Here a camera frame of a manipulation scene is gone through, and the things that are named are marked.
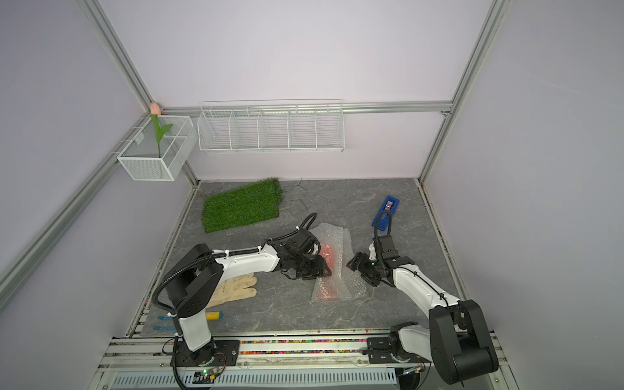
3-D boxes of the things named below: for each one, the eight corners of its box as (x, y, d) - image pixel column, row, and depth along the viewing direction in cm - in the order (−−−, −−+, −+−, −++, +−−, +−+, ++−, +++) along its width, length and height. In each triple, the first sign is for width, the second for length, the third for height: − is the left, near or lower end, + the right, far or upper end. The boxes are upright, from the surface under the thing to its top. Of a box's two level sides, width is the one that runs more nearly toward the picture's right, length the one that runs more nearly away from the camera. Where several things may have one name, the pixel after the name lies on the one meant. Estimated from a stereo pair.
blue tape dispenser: (372, 225, 106) (375, 216, 101) (384, 204, 114) (387, 194, 108) (385, 231, 104) (388, 222, 99) (396, 209, 112) (400, 199, 106)
